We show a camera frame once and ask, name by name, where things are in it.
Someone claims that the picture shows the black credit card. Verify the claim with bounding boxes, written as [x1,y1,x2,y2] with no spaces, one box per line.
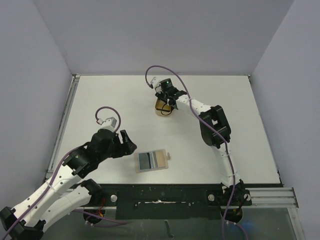
[138,152,151,171]

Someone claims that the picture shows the beige leather card holder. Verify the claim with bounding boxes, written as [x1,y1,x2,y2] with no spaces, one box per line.
[134,148,171,173]

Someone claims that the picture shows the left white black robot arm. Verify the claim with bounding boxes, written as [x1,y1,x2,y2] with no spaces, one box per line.
[0,128,137,240]

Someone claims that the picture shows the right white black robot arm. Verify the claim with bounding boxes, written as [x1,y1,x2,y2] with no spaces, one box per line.
[151,77,241,205]

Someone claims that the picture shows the tan oval wooden tray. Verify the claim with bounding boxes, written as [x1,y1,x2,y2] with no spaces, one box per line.
[154,99,174,117]

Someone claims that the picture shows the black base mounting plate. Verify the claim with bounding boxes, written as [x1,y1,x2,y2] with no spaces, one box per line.
[84,184,252,222]

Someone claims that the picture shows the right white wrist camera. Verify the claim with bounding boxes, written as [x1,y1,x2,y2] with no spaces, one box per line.
[150,76,162,93]

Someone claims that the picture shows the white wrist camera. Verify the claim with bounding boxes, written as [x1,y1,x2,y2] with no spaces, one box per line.
[150,76,162,93]
[96,117,117,132]

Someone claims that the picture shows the short black cable loop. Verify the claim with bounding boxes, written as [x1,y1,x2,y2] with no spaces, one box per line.
[156,98,179,115]

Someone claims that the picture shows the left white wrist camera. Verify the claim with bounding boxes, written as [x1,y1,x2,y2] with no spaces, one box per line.
[96,117,117,132]

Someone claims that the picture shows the aluminium extrusion rail left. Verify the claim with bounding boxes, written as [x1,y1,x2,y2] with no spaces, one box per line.
[45,74,80,179]

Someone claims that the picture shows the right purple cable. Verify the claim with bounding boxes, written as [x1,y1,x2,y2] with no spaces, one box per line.
[144,65,251,240]

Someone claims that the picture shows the purple cable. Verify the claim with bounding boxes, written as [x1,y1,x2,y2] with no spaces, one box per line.
[4,106,130,240]
[144,65,251,240]

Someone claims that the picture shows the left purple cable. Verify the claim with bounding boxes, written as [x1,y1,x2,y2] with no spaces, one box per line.
[4,106,130,240]

